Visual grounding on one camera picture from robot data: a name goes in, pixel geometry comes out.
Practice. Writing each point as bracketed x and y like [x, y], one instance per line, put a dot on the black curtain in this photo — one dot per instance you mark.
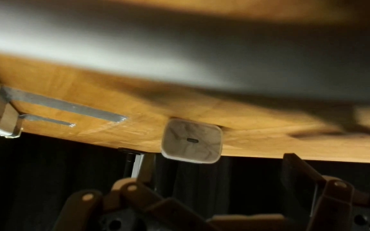
[44, 180]

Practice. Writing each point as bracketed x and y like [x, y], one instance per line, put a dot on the silver metal frame pole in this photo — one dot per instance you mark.
[136, 166]

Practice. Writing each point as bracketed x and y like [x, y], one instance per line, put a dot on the white cube charger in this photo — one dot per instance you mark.
[192, 142]

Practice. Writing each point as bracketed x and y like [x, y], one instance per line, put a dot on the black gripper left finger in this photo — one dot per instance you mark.
[151, 210]

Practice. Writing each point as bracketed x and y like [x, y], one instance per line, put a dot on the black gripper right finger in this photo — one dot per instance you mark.
[333, 206]

